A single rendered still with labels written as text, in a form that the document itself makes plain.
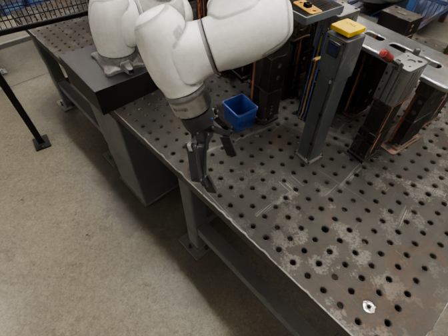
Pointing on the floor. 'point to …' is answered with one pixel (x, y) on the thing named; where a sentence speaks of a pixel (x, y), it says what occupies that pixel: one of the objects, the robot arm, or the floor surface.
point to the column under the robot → (136, 161)
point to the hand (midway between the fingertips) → (221, 169)
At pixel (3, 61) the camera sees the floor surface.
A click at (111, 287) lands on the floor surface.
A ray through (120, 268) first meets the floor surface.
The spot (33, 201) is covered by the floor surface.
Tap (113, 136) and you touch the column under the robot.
